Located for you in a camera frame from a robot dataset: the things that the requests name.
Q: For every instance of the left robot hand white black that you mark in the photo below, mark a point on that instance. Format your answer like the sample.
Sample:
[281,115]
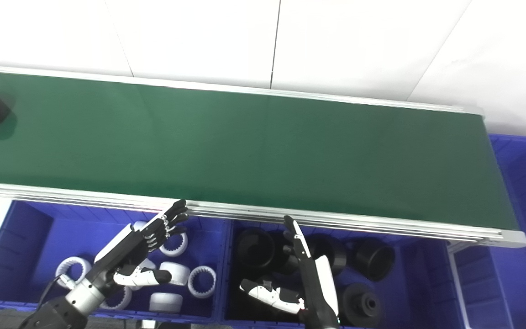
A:
[121,249]

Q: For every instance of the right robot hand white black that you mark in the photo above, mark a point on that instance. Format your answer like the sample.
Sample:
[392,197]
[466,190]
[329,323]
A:
[324,278]

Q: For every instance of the black hollow cup part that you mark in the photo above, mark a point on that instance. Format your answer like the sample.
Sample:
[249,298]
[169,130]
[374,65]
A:
[256,249]

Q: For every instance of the blue bin with black parts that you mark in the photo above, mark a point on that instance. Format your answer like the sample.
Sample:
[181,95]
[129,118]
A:
[418,292]

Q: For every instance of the blue bin with white parts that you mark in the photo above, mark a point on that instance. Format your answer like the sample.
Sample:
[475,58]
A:
[25,246]

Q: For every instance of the green conveyor belt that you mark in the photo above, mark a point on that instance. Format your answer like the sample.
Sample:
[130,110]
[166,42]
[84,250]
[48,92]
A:
[244,151]

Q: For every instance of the large blue plastic bin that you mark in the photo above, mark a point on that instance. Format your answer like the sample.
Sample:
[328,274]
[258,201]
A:
[523,219]

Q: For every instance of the aluminium conveyor side rail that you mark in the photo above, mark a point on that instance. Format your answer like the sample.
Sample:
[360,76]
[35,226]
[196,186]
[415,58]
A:
[244,89]
[290,214]

